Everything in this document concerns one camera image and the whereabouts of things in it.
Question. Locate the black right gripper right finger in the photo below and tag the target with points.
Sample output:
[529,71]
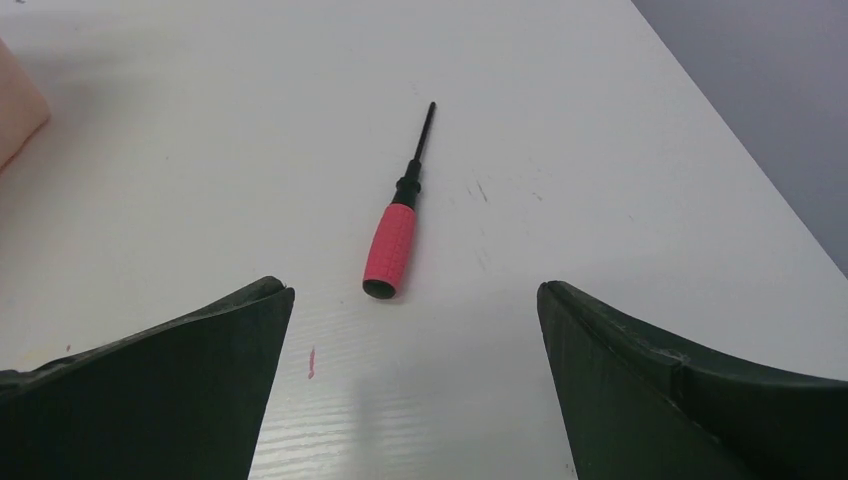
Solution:
[640,402]

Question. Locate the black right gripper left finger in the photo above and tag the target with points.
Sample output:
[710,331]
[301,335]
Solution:
[182,400]

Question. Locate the pale pink bin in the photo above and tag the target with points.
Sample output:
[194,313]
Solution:
[24,110]

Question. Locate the red handled black screwdriver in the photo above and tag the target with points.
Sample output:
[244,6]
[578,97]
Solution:
[392,243]

